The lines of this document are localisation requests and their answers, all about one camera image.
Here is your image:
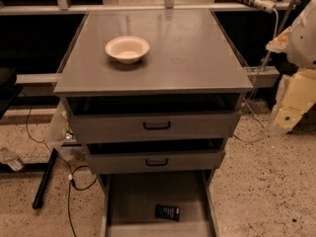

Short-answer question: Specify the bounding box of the aluminium rail right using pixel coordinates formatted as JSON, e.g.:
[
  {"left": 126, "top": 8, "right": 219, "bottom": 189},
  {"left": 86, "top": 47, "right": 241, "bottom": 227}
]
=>
[{"left": 244, "top": 66, "right": 279, "bottom": 88}]

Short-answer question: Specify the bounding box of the black floor cable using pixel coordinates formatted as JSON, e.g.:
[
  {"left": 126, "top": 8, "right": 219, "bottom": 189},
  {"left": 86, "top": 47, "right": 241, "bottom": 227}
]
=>
[{"left": 19, "top": 92, "right": 99, "bottom": 237}]

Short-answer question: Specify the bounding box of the thin cable right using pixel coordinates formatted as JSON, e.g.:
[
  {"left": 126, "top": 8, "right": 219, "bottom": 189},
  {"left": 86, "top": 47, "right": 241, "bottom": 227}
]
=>
[{"left": 232, "top": 8, "right": 280, "bottom": 144}]

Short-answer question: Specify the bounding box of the top grey drawer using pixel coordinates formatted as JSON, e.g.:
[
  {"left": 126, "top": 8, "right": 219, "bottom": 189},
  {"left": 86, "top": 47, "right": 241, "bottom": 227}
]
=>
[{"left": 67, "top": 93, "right": 240, "bottom": 144}]

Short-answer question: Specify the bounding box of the clear plastic bottle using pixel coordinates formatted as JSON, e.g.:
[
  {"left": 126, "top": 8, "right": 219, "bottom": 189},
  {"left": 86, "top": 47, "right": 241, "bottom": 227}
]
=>
[{"left": 0, "top": 147, "right": 24, "bottom": 172}]

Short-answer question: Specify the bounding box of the aluminium rail left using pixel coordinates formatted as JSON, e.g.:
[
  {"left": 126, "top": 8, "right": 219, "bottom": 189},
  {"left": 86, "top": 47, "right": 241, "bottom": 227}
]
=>
[{"left": 16, "top": 73, "right": 60, "bottom": 84}]

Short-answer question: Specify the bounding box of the grey drawer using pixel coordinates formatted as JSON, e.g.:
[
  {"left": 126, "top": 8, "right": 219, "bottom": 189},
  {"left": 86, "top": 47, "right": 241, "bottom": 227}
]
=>
[
  {"left": 101, "top": 171, "right": 217, "bottom": 237},
  {"left": 87, "top": 139, "right": 224, "bottom": 174},
  {"left": 67, "top": 93, "right": 240, "bottom": 144}
]

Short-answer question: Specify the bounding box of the white paper bowl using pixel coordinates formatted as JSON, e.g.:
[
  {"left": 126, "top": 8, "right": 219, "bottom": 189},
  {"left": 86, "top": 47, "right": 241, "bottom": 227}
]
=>
[{"left": 105, "top": 37, "right": 150, "bottom": 64}]

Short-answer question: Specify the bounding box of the dark blue snack bar wrapper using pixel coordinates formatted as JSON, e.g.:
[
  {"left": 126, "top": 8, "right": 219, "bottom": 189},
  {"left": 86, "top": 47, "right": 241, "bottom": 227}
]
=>
[{"left": 155, "top": 204, "right": 180, "bottom": 221}]

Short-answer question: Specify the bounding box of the grey drawer cabinet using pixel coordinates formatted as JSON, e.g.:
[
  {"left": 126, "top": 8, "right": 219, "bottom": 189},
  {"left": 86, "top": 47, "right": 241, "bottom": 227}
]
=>
[{"left": 53, "top": 9, "right": 254, "bottom": 237}]

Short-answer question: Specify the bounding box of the middle grey drawer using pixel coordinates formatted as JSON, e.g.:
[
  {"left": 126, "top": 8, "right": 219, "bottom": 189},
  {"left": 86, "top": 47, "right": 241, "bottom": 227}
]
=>
[{"left": 87, "top": 139, "right": 224, "bottom": 174}]

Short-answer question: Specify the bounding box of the aluminium rail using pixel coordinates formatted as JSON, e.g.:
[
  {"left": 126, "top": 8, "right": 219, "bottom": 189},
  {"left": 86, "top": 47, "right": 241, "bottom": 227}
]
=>
[
  {"left": 16, "top": 73, "right": 60, "bottom": 84},
  {"left": 244, "top": 66, "right": 279, "bottom": 88}
]

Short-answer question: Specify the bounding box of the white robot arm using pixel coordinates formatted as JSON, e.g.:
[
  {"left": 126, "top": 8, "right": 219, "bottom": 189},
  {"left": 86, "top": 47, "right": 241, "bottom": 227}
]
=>
[{"left": 266, "top": 0, "right": 316, "bottom": 135}]

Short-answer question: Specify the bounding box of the black metal leg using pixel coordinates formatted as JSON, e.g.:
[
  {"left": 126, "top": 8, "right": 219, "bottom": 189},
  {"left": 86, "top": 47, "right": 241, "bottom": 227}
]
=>
[{"left": 33, "top": 149, "right": 58, "bottom": 209}]

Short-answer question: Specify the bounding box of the bottom grey drawer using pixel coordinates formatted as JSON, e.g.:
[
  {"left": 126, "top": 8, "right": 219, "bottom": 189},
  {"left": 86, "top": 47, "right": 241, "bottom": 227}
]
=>
[{"left": 101, "top": 171, "right": 217, "bottom": 237}]

